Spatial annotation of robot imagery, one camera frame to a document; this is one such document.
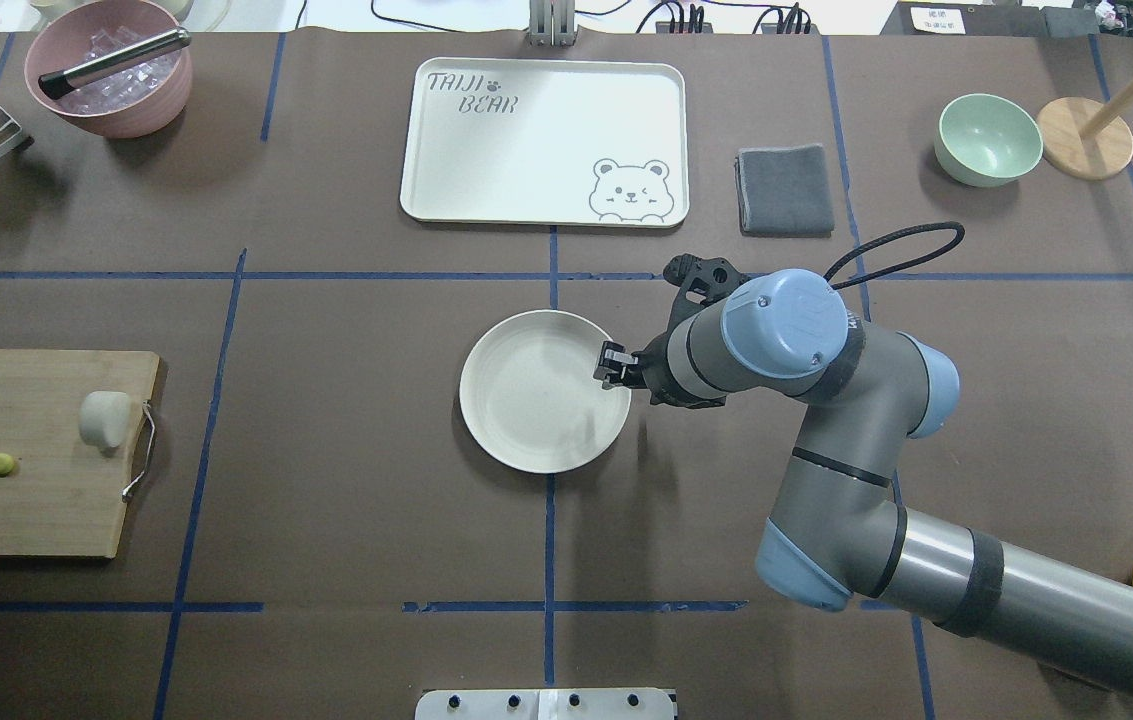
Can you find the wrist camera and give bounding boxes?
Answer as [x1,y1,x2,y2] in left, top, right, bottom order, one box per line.
[662,252,753,313]

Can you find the cream round plate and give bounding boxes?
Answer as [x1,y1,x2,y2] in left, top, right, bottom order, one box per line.
[458,310,631,474]

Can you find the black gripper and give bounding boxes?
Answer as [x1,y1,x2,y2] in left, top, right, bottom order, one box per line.
[594,340,727,409]

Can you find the metal ice scoop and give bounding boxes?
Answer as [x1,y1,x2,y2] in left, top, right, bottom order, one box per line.
[36,26,191,100]

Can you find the pink bowl with ice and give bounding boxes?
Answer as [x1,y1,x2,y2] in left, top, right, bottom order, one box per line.
[23,1,191,138]

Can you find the wooden mug stand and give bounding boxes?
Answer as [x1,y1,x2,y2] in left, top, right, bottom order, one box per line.
[1036,79,1133,181]

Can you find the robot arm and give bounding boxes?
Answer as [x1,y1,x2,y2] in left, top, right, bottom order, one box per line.
[594,269,1133,696]

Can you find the cream bear tray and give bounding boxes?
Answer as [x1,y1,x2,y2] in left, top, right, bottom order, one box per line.
[400,56,690,229]

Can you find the grey folded cloth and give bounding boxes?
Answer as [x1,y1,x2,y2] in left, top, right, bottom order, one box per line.
[735,143,835,238]

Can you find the aluminium frame post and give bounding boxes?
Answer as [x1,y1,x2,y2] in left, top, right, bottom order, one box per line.
[528,0,578,46]

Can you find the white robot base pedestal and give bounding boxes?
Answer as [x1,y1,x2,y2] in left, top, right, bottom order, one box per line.
[414,687,679,719]

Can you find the green bowl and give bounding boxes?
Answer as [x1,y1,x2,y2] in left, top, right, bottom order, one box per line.
[932,94,1043,188]

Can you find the wooden cutting board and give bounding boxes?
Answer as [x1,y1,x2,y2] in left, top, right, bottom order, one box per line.
[0,348,160,559]

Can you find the white steamed bun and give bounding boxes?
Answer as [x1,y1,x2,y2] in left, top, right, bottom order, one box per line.
[78,389,133,451]

